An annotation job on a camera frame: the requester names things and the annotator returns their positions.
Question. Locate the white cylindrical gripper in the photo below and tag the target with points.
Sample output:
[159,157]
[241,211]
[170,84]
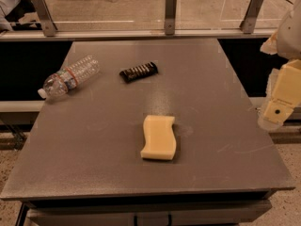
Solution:
[292,35]

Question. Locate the yellow curved sponge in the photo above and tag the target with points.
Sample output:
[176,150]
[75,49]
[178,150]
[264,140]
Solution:
[160,142]

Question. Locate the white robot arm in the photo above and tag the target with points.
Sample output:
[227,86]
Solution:
[286,41]

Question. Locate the black snack bar wrapper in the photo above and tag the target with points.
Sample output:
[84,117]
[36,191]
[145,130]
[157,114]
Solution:
[142,71]

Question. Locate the clear plastic water bottle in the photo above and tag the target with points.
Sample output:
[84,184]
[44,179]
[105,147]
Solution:
[69,77]

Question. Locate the grey cabinet under table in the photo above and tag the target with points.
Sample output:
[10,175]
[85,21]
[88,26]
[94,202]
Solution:
[213,209]

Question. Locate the clear acrylic barrier panel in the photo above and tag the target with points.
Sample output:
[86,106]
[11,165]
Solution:
[86,15]

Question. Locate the right metal fence bracket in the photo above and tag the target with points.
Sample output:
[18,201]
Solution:
[247,25]

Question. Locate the metal fence bracket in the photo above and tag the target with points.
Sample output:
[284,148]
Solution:
[170,17]
[247,25]
[47,24]

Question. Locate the middle metal fence bracket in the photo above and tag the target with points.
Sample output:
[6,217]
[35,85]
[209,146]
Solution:
[170,17]

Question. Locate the left metal fence bracket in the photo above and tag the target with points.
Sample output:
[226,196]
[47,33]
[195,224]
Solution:
[47,24]

